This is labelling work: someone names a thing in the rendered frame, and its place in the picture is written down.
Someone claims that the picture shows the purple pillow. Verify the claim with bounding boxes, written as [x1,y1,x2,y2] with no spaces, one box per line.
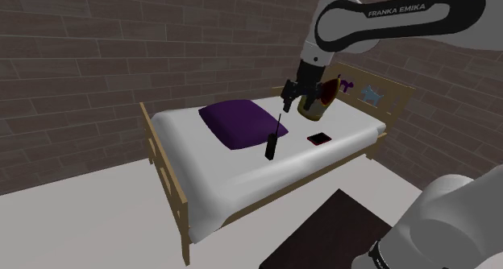
[197,99,289,151]

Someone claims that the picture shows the wooden bed with white mattress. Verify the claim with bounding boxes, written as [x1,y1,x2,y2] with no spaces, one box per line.
[139,61,417,267]

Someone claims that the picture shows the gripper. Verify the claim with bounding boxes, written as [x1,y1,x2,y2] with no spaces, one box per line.
[280,59,326,114]

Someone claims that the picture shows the yellow and red container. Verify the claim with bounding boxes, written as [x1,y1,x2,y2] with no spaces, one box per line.
[297,74,343,123]

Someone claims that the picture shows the black walkie-talkie with antenna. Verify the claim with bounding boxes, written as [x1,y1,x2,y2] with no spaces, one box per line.
[264,113,283,162]

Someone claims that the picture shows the black phone with red edge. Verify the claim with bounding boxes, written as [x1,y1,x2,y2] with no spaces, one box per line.
[306,131,334,147]

